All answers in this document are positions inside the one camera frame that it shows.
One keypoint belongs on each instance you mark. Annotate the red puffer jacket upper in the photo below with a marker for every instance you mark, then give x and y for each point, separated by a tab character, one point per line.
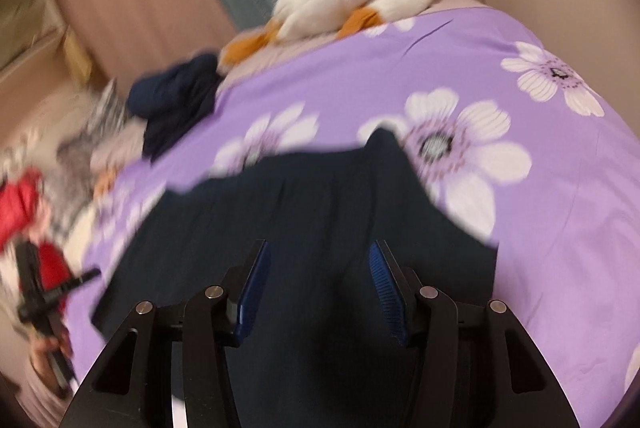
18	204

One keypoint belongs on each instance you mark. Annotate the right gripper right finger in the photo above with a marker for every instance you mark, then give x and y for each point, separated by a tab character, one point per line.
422	319

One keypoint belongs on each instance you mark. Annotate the red puffer jacket lower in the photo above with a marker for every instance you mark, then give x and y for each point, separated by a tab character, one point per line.
52	266

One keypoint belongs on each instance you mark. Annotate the person left hand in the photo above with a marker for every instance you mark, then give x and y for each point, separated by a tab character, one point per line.
40	347

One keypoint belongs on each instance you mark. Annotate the plaid pillow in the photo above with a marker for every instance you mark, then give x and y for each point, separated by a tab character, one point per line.
75	185

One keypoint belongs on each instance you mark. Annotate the dark navy zip jacket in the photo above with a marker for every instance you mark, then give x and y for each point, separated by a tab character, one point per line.
320	354

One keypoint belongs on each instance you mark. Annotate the pink sleeve forearm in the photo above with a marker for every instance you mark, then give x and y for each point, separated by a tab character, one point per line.
43	406

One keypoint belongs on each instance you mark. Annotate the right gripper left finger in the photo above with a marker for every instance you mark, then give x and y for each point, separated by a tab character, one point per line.
219	318

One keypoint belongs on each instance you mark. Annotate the folded navy clothes stack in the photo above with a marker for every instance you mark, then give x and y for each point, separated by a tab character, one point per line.
173	101

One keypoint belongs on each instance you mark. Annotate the purple floral bed sheet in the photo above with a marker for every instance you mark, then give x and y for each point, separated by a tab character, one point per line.
506	137

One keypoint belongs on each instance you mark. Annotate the red puffer jacket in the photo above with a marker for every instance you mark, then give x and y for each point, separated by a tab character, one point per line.
52	266
18	204

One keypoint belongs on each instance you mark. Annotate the orange garment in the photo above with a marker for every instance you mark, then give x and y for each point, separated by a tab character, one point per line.
242	48

